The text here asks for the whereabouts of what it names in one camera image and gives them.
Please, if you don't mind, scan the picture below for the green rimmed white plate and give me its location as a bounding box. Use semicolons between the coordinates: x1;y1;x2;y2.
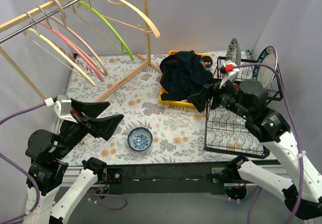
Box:
252;46;278;88

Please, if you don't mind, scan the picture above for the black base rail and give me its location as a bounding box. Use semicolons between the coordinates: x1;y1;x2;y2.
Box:
109;162;227;195

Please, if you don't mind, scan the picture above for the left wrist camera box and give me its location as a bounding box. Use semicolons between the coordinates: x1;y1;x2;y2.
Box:
44;95;77;123

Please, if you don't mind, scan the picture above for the pink plastic hanger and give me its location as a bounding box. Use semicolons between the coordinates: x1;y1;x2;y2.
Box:
29;19;105;82

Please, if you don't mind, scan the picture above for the floral tablecloth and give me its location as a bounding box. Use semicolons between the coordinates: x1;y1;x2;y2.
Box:
57;50;282;167

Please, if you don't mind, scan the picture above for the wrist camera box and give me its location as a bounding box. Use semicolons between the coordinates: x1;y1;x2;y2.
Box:
219;60;239;89
44;95;77;123

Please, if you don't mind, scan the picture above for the red teal tank top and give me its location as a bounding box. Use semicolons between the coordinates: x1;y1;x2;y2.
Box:
200;55;213;70

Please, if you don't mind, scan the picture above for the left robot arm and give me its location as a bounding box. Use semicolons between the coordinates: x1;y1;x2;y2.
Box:
23;95;124;223

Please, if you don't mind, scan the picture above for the lime green hanger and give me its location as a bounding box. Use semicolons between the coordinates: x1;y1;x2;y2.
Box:
70;0;134;60

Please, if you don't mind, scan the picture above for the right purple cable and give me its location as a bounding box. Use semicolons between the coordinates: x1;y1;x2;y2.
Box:
233;62;306;224

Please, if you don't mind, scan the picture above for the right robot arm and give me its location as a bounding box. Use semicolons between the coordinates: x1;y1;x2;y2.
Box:
188;80;321;220

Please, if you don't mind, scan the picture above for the blue white ceramic bowl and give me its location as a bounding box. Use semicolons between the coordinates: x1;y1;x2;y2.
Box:
127;127;153;152

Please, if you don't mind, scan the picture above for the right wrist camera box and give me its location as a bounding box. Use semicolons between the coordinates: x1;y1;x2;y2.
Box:
219;60;239;89

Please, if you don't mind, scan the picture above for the yellow plastic bin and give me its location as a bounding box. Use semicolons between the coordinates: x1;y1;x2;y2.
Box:
159;49;212;109

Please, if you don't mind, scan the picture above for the navy maroon tank top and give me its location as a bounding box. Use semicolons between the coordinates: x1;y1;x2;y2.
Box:
159;50;214;102

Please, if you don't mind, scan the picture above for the floral patterned plate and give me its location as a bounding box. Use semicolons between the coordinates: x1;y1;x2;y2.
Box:
226;38;241;65

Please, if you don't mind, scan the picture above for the black wire dish rack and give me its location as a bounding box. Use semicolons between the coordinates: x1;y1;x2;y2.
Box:
204;66;283;159

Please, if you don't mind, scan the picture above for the cream plastic hanger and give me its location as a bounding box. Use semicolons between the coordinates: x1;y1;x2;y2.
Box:
23;27;96;87

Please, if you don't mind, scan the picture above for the beige wooden hanger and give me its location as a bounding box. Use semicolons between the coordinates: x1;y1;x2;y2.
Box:
86;0;160;38

